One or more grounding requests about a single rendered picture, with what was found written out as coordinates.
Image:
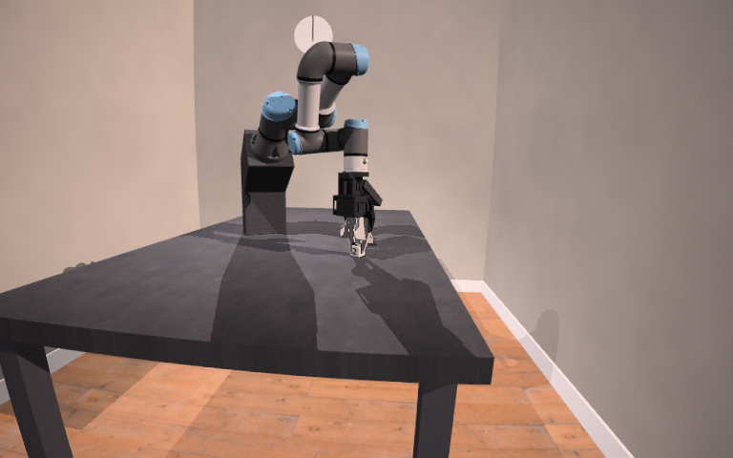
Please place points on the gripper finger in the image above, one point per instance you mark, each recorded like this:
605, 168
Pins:
348, 230
365, 226

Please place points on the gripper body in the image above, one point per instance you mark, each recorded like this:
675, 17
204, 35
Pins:
348, 201

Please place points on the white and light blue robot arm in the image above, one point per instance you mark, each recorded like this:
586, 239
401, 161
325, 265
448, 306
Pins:
322, 73

